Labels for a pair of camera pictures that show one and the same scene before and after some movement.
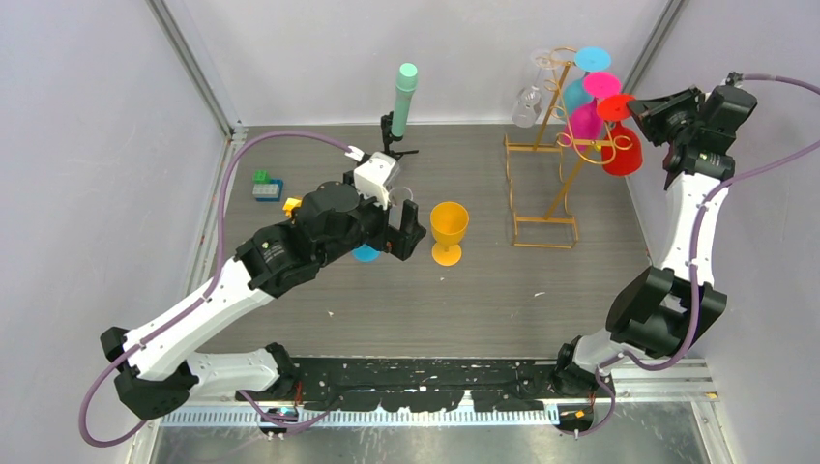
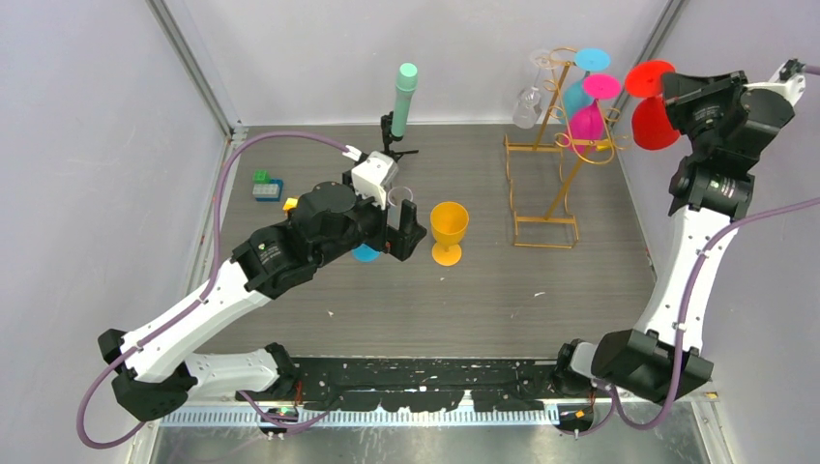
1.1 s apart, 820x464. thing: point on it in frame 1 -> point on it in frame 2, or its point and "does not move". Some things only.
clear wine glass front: x=398 y=194 does not move
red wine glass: x=622 y=150 -> x=652 y=125
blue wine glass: x=366 y=253 does not move
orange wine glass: x=449 y=221 does not move
